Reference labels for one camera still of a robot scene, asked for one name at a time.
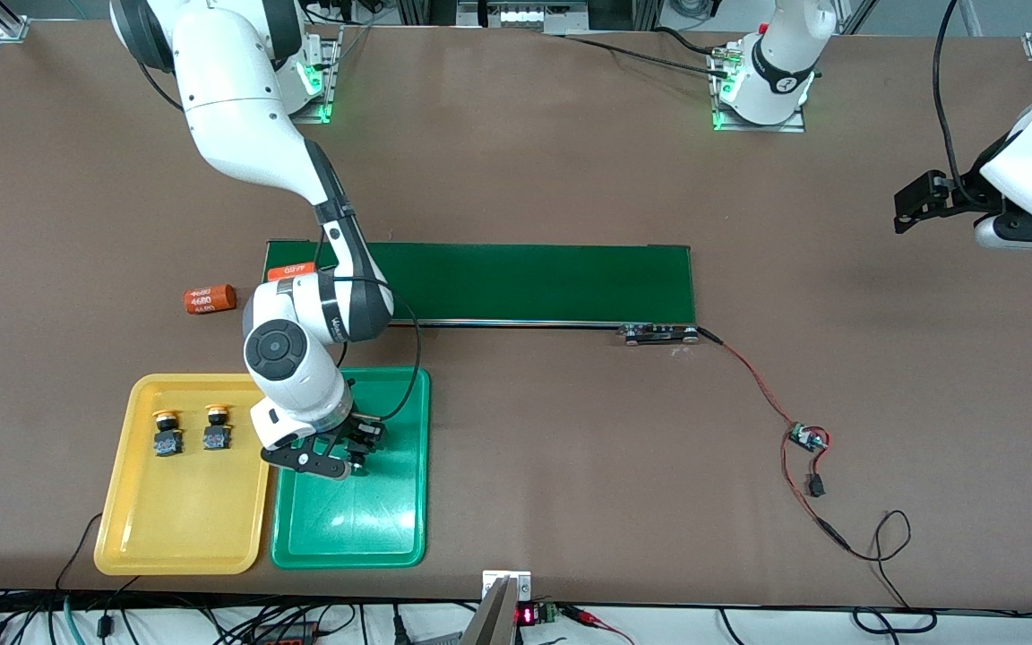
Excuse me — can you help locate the yellow push button switch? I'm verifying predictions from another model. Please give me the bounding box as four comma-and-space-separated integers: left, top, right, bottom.
151, 409, 185, 458
202, 404, 232, 452

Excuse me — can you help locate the green plastic tray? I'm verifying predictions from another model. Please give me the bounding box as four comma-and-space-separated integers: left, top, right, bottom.
271, 366, 432, 571

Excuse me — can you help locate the yellow plastic tray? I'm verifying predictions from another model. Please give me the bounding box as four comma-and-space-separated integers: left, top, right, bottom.
93, 373, 280, 576

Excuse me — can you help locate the black red power strip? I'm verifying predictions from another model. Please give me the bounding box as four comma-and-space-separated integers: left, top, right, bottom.
252, 620, 320, 645

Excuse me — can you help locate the grey metal bar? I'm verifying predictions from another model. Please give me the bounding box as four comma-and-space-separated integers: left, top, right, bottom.
458, 576, 517, 645

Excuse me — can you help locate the green conveyor belt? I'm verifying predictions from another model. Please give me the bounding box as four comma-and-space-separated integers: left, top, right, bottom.
263, 239, 701, 347

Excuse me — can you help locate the red clip lead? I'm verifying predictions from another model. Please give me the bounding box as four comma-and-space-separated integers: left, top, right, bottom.
559, 605, 635, 645

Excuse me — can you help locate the white device with ports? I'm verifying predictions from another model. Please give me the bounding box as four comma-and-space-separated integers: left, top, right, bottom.
458, 0, 590, 35

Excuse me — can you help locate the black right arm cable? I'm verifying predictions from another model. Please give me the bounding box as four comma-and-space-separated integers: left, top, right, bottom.
314, 224, 423, 422

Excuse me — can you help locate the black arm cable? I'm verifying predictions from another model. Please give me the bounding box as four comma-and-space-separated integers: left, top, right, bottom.
931, 0, 987, 202
314, 224, 423, 422

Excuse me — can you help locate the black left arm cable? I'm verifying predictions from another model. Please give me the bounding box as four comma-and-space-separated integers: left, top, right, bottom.
931, 0, 987, 202

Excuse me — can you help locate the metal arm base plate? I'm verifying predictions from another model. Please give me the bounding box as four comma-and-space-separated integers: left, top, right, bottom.
711, 45, 806, 133
288, 25, 338, 125

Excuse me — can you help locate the small metal bracket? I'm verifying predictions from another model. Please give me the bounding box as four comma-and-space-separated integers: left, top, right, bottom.
482, 570, 533, 603

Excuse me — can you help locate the thin black cable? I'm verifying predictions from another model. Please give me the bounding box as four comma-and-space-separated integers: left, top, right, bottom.
55, 512, 105, 592

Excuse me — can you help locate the black cable on table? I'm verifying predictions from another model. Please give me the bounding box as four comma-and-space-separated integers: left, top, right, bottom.
559, 27, 736, 80

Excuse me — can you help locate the teal cable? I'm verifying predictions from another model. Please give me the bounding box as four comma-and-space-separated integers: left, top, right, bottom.
59, 596, 87, 645

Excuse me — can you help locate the red black power wire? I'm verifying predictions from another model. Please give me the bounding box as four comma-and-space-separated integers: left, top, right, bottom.
695, 326, 938, 635

